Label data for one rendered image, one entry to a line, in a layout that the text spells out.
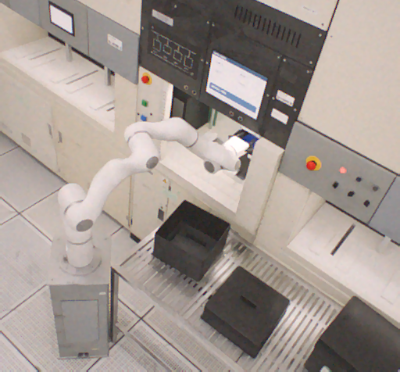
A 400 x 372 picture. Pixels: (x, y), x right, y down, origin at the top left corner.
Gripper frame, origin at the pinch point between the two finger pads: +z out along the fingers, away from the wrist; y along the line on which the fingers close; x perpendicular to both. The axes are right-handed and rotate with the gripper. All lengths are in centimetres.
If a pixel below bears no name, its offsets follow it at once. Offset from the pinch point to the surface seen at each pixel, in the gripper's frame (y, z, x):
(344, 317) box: 84, -44, -18
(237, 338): 53, -70, -38
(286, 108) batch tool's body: 22.3, -18.3, 40.2
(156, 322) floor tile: -2, -53, -119
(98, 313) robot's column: -11, -91, -72
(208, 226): 7.4, -33.1, -35.8
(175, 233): -3, -46, -40
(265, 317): 58, -57, -33
